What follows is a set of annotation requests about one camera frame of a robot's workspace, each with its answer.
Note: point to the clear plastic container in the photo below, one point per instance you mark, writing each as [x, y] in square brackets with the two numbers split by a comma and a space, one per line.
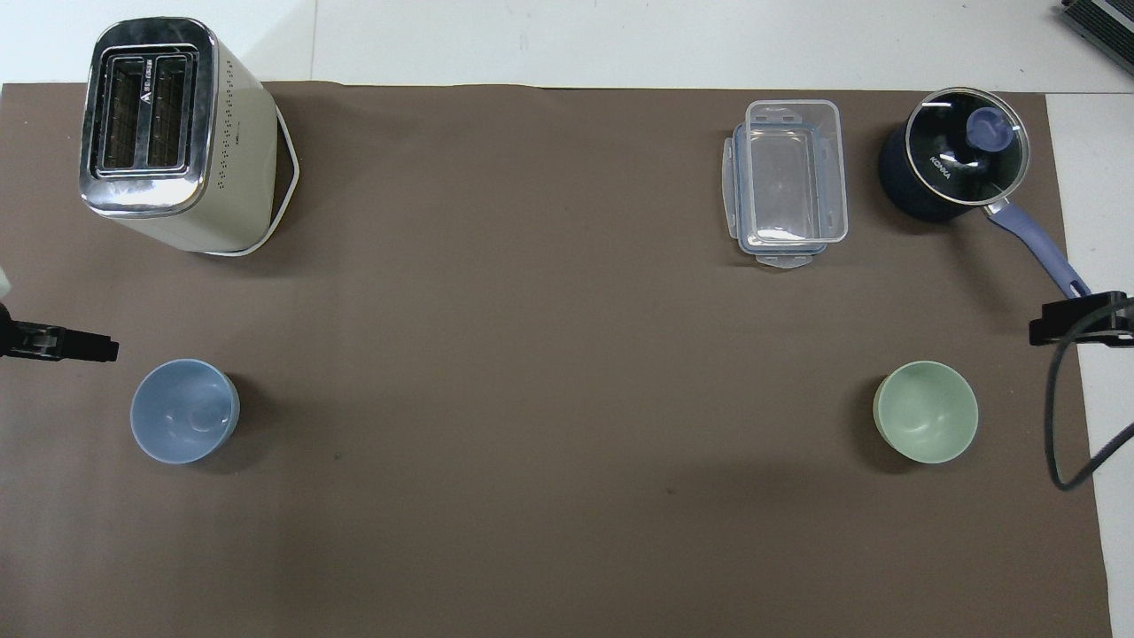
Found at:
[791, 177]

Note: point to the cream and chrome toaster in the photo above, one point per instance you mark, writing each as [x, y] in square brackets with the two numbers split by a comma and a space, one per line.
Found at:
[151, 133]

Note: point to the glass pot lid blue knob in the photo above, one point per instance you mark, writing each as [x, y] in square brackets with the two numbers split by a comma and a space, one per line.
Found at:
[957, 168]

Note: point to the clear container lid blue seal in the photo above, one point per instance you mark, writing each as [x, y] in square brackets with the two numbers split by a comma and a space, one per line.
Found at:
[780, 257]

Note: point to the grey ribbed device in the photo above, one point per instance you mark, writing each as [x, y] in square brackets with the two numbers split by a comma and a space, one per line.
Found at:
[1103, 19]

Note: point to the green bowl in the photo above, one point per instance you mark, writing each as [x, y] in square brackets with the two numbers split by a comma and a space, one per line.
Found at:
[927, 410]

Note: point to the blue bowl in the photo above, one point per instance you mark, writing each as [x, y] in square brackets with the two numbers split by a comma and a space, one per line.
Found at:
[183, 410]

